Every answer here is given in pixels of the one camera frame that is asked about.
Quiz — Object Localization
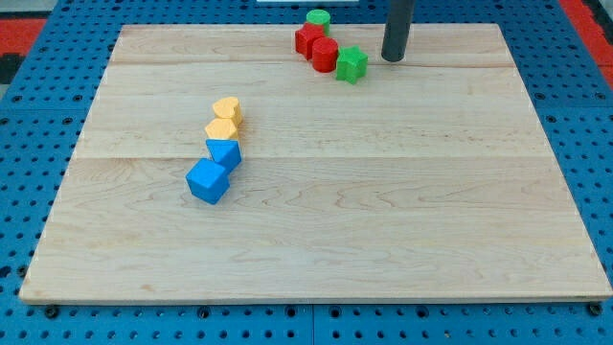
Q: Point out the wooden board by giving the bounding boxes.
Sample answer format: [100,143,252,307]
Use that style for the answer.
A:
[19,24,612,305]

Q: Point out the green cylinder block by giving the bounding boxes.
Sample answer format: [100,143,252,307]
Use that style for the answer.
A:
[306,9,331,35]

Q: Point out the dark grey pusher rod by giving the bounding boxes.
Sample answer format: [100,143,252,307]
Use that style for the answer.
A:
[381,0,416,62]

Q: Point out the yellow heart block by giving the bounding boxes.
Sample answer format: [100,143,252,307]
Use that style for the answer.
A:
[212,96,243,127]

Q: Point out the yellow pentagon block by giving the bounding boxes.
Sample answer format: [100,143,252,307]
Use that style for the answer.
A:
[205,118,238,140]

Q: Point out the red hexagon block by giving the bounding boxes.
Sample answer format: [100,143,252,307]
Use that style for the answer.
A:
[294,22,326,60]

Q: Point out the green star block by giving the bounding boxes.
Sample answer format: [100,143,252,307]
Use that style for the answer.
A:
[335,45,368,84]

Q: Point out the blue cube block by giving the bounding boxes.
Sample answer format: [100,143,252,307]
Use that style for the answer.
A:
[186,158,230,204]

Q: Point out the red cylinder block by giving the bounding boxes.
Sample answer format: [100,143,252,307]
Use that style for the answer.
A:
[311,36,338,73]

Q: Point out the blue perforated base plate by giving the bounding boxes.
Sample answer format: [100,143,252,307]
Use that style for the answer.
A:
[1,1,612,344]

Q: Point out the blue triangle block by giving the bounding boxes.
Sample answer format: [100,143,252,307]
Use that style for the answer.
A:
[205,139,242,173]

